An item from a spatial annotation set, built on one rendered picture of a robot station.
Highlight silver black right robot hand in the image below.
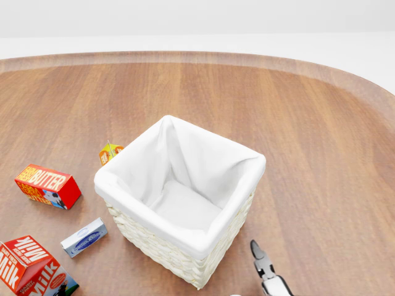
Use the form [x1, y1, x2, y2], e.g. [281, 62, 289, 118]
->
[249, 239, 294, 296]

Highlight white lined wicker basket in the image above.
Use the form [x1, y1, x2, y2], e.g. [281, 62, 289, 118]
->
[93, 115, 267, 290]

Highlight grey cream cheese box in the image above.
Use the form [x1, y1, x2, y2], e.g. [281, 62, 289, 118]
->
[60, 217, 109, 258]

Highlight orange juice carton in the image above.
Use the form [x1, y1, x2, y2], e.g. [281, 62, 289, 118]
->
[98, 139, 125, 167]

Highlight red butter box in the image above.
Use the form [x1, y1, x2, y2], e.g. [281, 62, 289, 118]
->
[14, 163, 82, 210]

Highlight red milk carton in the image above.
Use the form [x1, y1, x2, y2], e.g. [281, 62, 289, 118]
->
[0, 235, 80, 296]

